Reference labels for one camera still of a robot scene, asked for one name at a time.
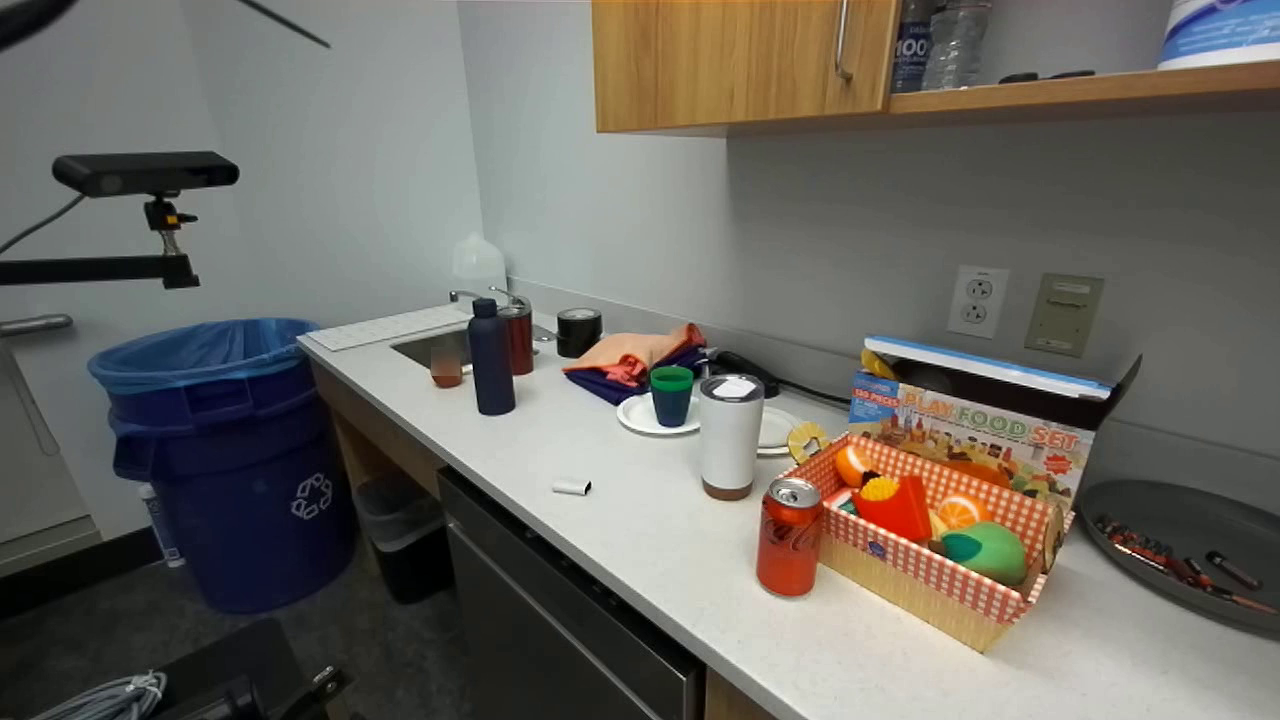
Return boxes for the black camera on stand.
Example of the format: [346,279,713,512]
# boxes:
[50,153,238,256]

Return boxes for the brown round object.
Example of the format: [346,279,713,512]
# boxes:
[426,358,463,388]

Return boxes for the clear bottles in cabinet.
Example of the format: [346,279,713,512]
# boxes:
[891,0,993,91]

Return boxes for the orange soda can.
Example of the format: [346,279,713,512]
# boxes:
[757,477,818,597]

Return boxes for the small white cylinder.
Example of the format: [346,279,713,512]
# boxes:
[553,478,596,496]

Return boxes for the green cup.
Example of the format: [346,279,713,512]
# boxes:
[649,365,695,429]

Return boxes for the orange toy fruit slice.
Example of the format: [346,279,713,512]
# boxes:
[927,496,986,537]

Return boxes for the dark grey round tray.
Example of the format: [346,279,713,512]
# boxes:
[1074,478,1280,640]

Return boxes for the white tumbler with lid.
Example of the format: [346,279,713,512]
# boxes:
[699,370,763,499]

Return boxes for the blue recycling bin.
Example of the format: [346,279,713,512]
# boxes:
[87,315,357,617]

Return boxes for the small black trash bin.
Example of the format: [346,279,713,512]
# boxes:
[357,477,451,602]

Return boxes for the black cup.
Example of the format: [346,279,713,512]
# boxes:
[557,309,602,358]

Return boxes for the white wall outlet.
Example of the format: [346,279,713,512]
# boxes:
[946,262,1008,340]

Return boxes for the white plate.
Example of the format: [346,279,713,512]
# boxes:
[614,397,699,437]

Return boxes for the beige wall switch plate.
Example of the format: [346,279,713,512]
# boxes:
[1024,272,1102,357]

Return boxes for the orange cloth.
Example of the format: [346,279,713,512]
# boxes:
[563,325,702,388]

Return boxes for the left wooden cabinet door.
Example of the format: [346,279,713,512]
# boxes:
[591,0,902,133]

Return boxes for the dark blue bottle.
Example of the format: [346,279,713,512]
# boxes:
[469,297,514,417]

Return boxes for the red toy container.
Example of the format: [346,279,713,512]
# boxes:
[856,477,933,545]

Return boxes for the green toy pear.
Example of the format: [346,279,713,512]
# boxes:
[941,523,1028,585]

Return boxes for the red checkered basket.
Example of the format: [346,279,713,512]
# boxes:
[791,431,1066,653]

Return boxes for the dark red bottle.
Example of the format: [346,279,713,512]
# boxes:
[499,297,530,375]

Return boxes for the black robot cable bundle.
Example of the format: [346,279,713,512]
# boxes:
[0,0,336,55]

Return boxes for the white blue container in cabinet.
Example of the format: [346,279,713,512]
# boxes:
[1158,0,1280,66]

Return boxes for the play food toy box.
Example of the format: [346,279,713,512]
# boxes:
[848,334,1141,499]

